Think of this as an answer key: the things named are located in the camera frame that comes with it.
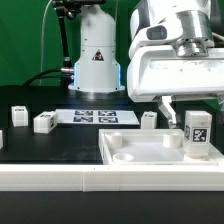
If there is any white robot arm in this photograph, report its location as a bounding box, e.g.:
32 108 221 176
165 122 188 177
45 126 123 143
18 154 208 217
69 0 224 124

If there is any white sheet with tags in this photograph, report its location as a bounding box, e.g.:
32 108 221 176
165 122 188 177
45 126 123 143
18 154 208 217
56 109 139 125

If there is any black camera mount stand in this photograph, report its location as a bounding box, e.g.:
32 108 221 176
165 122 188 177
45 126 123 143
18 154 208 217
52 0 106 68

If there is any white square tabletop part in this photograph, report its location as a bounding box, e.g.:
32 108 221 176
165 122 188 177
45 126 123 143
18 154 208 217
98 129 218 166

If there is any white cable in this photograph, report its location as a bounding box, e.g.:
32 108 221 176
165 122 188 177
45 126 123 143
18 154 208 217
39 0 54 87

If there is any white front fence wall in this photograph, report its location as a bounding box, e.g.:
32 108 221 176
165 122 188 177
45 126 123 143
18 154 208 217
0 164 224 192

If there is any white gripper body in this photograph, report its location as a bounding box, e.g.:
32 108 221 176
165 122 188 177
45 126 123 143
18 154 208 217
127 45 224 102

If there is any black cable bundle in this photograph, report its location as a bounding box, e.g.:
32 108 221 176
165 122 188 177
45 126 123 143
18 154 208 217
22 68 75 88

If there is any white block left edge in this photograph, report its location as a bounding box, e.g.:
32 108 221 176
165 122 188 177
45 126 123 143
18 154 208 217
0 130 3 150

